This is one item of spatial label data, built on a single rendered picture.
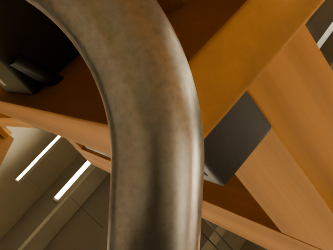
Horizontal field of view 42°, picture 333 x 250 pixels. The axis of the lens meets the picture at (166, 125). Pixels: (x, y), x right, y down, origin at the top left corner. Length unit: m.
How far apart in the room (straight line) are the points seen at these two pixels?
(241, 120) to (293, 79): 0.07
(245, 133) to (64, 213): 7.73
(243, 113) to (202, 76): 0.13
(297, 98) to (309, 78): 0.02
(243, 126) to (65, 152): 9.79
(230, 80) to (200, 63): 0.02
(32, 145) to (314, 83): 9.56
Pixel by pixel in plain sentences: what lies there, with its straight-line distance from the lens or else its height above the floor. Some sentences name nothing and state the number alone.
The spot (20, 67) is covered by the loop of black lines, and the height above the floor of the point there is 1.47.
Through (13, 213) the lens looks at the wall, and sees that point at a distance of 9.98.
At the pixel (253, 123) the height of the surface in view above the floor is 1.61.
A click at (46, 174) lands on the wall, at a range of 10.03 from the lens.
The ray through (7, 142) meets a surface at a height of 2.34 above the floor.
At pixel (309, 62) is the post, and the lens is 0.42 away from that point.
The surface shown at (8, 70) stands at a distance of 0.46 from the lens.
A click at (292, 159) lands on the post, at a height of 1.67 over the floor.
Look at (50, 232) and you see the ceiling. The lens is 8.05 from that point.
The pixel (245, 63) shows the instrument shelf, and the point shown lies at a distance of 0.25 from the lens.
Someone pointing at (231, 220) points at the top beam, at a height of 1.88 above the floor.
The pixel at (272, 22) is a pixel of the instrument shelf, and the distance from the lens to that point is 0.27.
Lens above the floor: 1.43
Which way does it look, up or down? 23 degrees up
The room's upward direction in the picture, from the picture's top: 140 degrees clockwise
